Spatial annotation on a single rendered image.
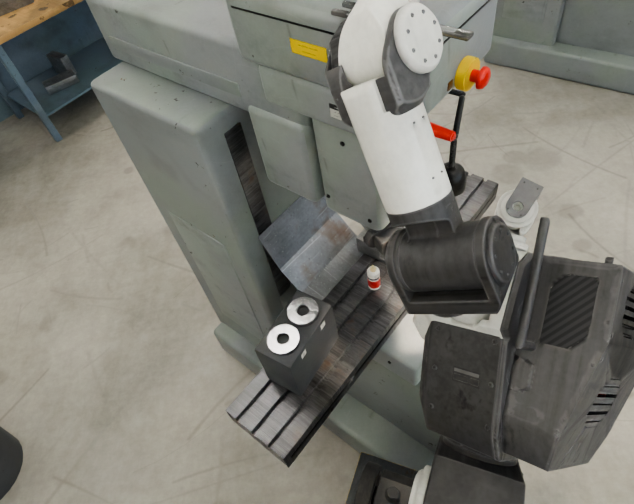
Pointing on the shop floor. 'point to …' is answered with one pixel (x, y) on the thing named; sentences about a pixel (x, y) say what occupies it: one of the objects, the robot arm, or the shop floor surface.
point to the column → (204, 188)
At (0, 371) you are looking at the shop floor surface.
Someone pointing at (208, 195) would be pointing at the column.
